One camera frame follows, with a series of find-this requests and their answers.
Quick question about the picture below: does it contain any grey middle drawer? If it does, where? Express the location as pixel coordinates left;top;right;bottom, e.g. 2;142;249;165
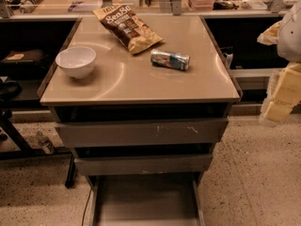
74;154;213;176

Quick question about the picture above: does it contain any open grey bottom drawer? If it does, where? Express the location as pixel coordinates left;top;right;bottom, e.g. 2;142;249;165
88;173;205;226

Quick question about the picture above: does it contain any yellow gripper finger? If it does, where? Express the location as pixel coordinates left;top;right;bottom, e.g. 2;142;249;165
260;62;301;124
257;22;280;45

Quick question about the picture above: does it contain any brown sea salt chip bag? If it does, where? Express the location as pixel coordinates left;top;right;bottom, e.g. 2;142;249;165
93;5;163;55

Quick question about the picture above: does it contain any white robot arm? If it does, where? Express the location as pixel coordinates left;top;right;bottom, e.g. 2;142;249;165
257;0;301;126

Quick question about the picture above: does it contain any white ceramic bowl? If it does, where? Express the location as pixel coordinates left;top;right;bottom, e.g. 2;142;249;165
55;46;96;79

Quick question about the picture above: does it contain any grey drawer cabinet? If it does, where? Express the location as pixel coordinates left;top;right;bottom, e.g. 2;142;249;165
37;14;244;226

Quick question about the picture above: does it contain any grey top drawer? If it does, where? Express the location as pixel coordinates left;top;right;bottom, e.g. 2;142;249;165
55;118;228;148

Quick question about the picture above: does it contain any black table leg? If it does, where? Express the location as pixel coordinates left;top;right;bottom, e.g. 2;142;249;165
65;156;76;188

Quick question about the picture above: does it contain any silver blue redbull can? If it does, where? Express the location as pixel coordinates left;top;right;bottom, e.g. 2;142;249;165
150;49;190;71

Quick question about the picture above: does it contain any black floor cable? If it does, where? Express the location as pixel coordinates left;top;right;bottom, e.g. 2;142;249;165
81;187;93;226

